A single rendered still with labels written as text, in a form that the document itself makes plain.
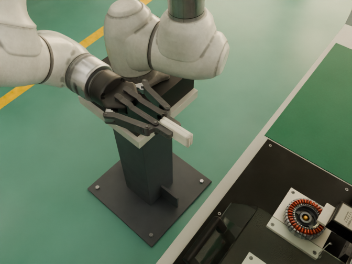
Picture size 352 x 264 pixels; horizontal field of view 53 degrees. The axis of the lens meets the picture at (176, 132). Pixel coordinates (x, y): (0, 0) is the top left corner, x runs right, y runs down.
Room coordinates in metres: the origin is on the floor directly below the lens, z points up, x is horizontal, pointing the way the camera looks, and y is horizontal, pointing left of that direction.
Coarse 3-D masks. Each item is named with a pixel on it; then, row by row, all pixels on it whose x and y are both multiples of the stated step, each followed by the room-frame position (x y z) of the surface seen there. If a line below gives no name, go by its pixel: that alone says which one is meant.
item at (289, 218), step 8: (296, 200) 0.43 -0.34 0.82; (304, 200) 0.43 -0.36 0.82; (312, 200) 0.43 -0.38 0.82; (288, 208) 0.40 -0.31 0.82; (296, 208) 0.40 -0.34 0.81; (304, 208) 0.41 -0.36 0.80; (312, 208) 0.40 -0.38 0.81; (320, 208) 0.40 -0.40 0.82; (288, 216) 0.38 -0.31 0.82; (312, 216) 0.39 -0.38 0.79; (288, 224) 0.36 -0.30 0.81; (296, 224) 0.36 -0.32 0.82; (304, 224) 0.36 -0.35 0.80; (320, 224) 0.36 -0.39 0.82; (304, 232) 0.33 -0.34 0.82; (312, 232) 0.33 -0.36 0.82; (320, 232) 0.34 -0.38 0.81
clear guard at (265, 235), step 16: (240, 208) 0.31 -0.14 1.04; (256, 208) 0.29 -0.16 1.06; (240, 224) 0.26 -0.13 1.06; (256, 224) 0.26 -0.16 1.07; (272, 224) 0.26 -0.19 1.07; (208, 240) 0.24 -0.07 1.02; (224, 240) 0.23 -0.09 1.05; (240, 240) 0.23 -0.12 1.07; (256, 240) 0.23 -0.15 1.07; (272, 240) 0.23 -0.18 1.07; (288, 240) 0.23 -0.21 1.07; (304, 240) 0.23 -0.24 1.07; (208, 256) 0.21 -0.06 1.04; (224, 256) 0.20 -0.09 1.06; (240, 256) 0.20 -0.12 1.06; (256, 256) 0.20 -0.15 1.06; (272, 256) 0.20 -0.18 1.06; (288, 256) 0.20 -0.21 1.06; (304, 256) 0.20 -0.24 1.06; (320, 256) 0.20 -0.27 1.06
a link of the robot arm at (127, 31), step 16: (128, 0) 0.94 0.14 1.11; (112, 16) 0.87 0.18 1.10; (128, 16) 0.86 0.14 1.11; (144, 16) 0.87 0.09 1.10; (112, 32) 0.84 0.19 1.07; (128, 32) 0.83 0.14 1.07; (144, 32) 0.84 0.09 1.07; (112, 48) 0.84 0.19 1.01; (128, 48) 0.82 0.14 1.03; (144, 48) 0.81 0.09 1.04; (112, 64) 0.85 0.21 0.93; (128, 64) 0.82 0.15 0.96; (144, 64) 0.80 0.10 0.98
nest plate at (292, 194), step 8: (288, 192) 0.47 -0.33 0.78; (296, 192) 0.47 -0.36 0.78; (288, 200) 0.44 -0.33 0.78; (280, 208) 0.42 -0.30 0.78; (280, 216) 0.39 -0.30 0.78; (296, 216) 0.39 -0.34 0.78; (312, 224) 0.37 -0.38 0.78; (328, 232) 0.35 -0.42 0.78; (312, 240) 0.33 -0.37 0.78; (320, 240) 0.33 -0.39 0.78
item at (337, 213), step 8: (328, 208) 0.37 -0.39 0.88; (336, 208) 0.36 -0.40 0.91; (344, 208) 0.36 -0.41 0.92; (320, 216) 0.35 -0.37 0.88; (328, 216) 0.35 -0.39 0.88; (336, 216) 0.34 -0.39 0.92; (344, 216) 0.34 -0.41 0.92; (328, 224) 0.33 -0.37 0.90; (336, 224) 0.32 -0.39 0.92; (344, 224) 0.32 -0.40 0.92; (336, 232) 0.31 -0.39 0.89; (344, 232) 0.30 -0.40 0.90
